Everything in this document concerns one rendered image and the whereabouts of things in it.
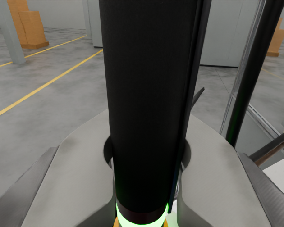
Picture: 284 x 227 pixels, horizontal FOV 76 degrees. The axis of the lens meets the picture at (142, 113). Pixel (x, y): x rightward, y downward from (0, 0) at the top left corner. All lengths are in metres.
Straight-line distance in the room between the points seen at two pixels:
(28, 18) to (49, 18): 6.57
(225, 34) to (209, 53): 0.58
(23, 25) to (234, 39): 7.12
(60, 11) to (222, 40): 10.90
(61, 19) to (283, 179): 14.18
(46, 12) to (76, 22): 2.06
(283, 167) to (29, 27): 8.26
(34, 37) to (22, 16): 0.72
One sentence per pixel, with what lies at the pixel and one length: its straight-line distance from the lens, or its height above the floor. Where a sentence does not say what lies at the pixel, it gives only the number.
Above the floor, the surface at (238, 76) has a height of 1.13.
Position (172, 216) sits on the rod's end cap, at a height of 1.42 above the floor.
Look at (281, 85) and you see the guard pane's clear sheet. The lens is 1.22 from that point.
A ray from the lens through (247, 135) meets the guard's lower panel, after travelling 1.43.
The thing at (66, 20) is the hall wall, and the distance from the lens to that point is 14.14.
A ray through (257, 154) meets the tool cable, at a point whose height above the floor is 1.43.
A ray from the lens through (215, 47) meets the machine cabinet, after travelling 5.75.
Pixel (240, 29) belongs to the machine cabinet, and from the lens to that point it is 5.81.
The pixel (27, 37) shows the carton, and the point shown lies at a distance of 8.48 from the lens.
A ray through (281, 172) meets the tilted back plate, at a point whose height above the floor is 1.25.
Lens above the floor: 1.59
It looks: 32 degrees down
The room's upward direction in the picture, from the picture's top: 1 degrees clockwise
